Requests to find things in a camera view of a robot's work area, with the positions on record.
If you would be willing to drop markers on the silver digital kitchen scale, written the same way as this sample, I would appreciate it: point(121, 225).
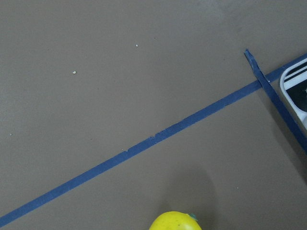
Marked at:
point(293, 86)

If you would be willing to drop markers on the yellow mango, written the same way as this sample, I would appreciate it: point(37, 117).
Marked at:
point(174, 220)

